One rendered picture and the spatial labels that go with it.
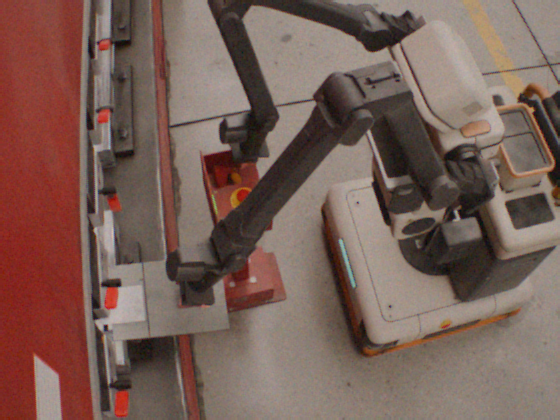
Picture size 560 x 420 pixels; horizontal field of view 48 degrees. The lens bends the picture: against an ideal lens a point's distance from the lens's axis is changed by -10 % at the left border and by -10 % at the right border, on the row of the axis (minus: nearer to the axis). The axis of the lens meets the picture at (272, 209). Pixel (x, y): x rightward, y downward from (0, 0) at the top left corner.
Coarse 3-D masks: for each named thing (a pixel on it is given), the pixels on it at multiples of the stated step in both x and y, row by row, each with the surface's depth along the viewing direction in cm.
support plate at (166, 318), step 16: (112, 272) 154; (128, 272) 155; (144, 272) 155; (160, 272) 155; (160, 288) 153; (176, 288) 153; (160, 304) 152; (176, 304) 152; (224, 304) 152; (144, 320) 150; (160, 320) 150; (176, 320) 150; (192, 320) 150; (208, 320) 150; (224, 320) 150; (128, 336) 148; (144, 336) 148; (160, 336) 148
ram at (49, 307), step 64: (0, 0) 75; (64, 0) 116; (0, 64) 73; (64, 64) 113; (0, 128) 72; (64, 128) 109; (0, 192) 70; (64, 192) 105; (0, 256) 67; (64, 256) 99; (0, 320) 64; (64, 320) 93; (0, 384) 61; (64, 384) 86
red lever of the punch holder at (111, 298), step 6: (102, 282) 126; (108, 282) 126; (114, 282) 126; (120, 282) 126; (108, 288) 123; (114, 288) 123; (108, 294) 121; (114, 294) 121; (108, 300) 119; (114, 300) 120; (108, 306) 119; (114, 306) 119
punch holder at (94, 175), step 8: (88, 136) 133; (88, 144) 132; (88, 152) 131; (96, 152) 140; (88, 160) 130; (96, 160) 139; (88, 168) 129; (96, 168) 138; (88, 176) 128; (96, 176) 137; (88, 184) 128; (96, 184) 136; (88, 192) 127; (96, 192) 135; (88, 200) 128; (96, 200) 135; (88, 208) 131; (96, 208) 134; (88, 216) 134; (96, 216) 134; (96, 224) 137
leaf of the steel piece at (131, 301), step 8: (120, 288) 153; (128, 288) 153; (136, 288) 153; (120, 296) 152; (128, 296) 152; (136, 296) 152; (144, 296) 152; (120, 304) 151; (128, 304) 151; (136, 304) 151; (144, 304) 150; (112, 312) 150; (120, 312) 150; (128, 312) 150; (136, 312) 150; (144, 312) 149; (104, 320) 149; (112, 320) 149; (120, 320) 149; (128, 320) 149; (136, 320) 149
